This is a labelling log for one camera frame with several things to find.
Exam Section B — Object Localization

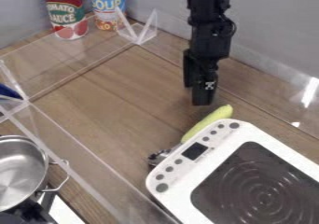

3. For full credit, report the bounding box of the clear acrylic left bracket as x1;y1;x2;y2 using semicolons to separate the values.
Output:
0;59;28;124

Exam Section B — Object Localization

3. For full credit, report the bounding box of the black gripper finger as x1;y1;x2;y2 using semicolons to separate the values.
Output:
183;49;193;88
192;76;217;105

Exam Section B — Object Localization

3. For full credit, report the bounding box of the stainless steel pot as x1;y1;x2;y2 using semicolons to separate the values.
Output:
0;135;69;212

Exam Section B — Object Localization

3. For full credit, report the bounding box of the tomato sauce can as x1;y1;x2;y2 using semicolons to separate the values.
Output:
45;0;88;40

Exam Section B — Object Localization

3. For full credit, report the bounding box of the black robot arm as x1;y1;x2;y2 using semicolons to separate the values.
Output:
183;0;236;105

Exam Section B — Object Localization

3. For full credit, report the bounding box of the blue object at left edge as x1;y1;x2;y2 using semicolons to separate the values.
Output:
0;83;22;100

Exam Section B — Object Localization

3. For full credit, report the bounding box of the alphabet soup can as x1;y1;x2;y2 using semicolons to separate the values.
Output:
90;0;125;31

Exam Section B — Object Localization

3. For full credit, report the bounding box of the black stove under pot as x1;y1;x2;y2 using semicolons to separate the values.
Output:
0;192;58;224

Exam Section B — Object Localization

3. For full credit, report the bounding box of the white and black stove top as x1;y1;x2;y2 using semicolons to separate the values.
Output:
145;119;319;224

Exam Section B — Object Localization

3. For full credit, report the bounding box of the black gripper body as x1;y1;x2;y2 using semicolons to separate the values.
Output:
181;21;236;79

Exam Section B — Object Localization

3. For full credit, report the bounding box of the clear acrylic corner bracket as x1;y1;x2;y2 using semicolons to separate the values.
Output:
116;7;157;46

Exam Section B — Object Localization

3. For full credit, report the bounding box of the green handled metal spoon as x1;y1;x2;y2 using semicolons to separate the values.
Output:
146;105;233;168

